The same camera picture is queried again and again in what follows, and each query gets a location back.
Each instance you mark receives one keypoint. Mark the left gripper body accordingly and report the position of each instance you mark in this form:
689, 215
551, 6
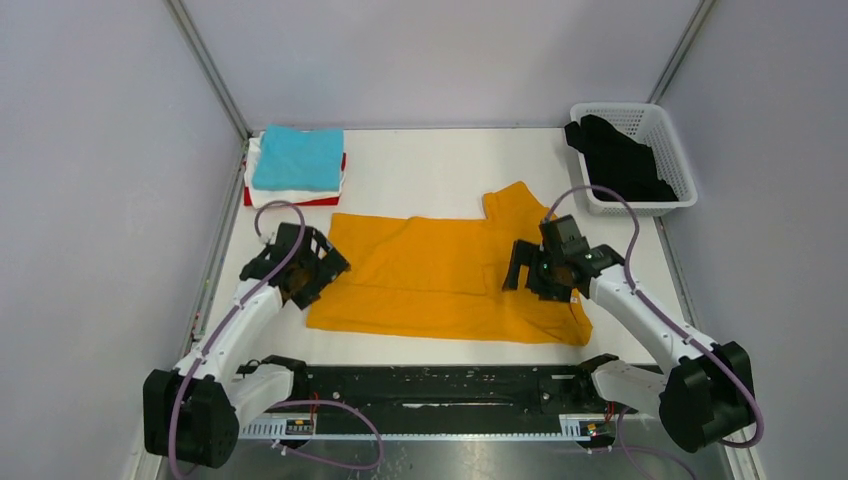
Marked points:
319, 272

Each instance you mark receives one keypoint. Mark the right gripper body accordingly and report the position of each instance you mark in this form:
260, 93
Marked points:
545, 277

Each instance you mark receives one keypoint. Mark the yellow t-shirt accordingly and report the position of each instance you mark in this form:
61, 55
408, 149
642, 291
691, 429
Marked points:
442, 278

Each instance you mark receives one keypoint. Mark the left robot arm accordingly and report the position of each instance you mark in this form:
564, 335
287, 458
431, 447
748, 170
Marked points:
195, 411

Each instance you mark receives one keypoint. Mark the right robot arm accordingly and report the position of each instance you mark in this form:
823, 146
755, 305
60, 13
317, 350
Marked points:
703, 391

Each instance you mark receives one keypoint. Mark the folded white t-shirt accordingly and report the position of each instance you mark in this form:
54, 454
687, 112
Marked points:
251, 160

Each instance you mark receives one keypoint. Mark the folded turquoise t-shirt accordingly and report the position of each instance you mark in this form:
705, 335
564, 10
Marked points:
292, 159

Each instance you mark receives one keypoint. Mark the black t-shirt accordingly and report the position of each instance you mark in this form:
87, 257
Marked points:
617, 162

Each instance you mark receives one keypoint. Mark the white plastic basket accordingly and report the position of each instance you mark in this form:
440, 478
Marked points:
650, 125

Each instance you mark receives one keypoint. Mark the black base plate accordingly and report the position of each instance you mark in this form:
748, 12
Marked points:
447, 399

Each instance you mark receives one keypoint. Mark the white cable duct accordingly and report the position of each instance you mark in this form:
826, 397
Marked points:
565, 429

